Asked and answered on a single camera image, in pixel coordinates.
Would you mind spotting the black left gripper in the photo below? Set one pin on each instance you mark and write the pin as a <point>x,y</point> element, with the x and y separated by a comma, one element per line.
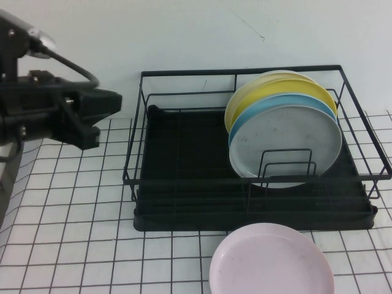
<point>33,104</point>

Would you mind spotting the grey plate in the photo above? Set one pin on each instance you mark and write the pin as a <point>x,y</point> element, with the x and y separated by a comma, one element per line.
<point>284,131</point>

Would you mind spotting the cream plate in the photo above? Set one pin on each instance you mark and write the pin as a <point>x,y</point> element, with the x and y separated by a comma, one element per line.
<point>242,92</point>

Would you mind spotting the light blue plate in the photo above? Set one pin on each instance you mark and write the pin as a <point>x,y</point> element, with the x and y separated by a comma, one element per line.
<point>269,103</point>

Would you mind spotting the yellow plate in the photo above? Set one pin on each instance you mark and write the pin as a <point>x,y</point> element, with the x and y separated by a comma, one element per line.
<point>275,89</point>

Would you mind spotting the pink plate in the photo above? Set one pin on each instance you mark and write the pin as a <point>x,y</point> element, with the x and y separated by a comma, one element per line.
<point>269,263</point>

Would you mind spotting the white black-grid tablecloth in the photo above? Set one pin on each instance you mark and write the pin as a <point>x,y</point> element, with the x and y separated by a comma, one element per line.
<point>76,214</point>

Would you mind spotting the black plastic drip tray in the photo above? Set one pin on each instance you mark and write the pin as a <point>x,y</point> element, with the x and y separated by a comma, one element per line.
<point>190,153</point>

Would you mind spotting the grey box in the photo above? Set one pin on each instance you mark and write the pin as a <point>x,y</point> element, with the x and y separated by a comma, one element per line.
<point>7,183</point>

